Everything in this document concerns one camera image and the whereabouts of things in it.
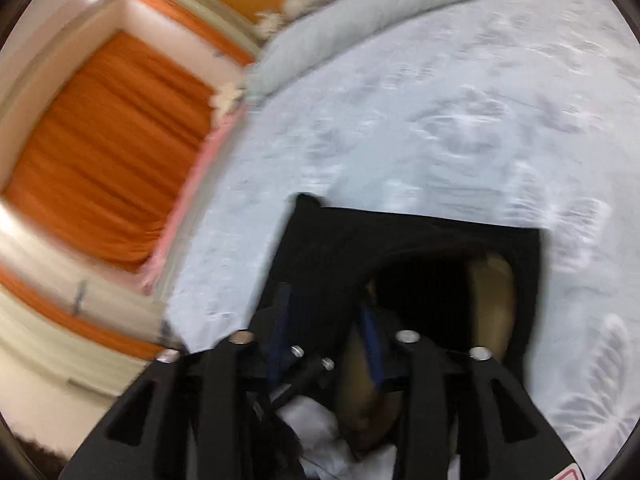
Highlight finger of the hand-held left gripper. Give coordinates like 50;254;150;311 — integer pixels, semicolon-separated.
270;342;338;411

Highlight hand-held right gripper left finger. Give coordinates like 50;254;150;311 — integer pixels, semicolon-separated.
60;281;296;480

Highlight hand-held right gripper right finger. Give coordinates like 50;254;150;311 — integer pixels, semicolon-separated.
355;305;581;480

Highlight black pants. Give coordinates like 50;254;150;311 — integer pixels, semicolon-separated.
250;192;544;411

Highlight white cloth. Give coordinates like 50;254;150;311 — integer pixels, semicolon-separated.
275;395;461;480

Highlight pink seat mat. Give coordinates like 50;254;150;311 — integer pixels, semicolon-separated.
140;110;242;297

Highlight butterfly print bed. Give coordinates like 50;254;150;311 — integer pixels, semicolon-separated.
165;0;640;461

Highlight white drawer cabinet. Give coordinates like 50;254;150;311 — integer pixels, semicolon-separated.
0;200;177;361

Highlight flower shaped cushion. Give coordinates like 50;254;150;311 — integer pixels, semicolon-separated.
207;82;242;112

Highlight wide orange curtain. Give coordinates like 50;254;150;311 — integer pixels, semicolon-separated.
2;30;214;274

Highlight white fluffy bedside lamp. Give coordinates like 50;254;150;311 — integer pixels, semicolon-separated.
254;9;287;38

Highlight narrow orange curtain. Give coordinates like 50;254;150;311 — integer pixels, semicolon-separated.
120;0;257;67

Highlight grey duvet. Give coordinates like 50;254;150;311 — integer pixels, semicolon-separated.
245;0;601;106

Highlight white sheer curtain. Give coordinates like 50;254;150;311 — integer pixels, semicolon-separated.
135;0;263;53

